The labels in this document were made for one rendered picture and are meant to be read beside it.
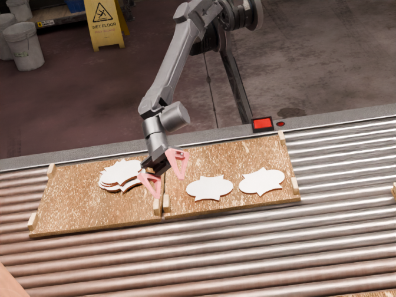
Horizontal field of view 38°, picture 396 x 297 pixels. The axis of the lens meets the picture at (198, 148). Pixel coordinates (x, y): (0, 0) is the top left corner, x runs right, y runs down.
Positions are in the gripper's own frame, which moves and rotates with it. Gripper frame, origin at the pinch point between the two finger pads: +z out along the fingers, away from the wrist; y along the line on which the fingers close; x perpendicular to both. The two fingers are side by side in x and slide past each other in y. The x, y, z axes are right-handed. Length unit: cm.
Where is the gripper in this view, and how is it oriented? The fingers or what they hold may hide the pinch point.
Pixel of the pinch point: (168, 186)
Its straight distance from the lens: 143.5
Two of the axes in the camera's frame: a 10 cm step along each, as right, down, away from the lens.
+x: -7.2, -1.7, -6.7
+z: 2.5, 8.4, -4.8
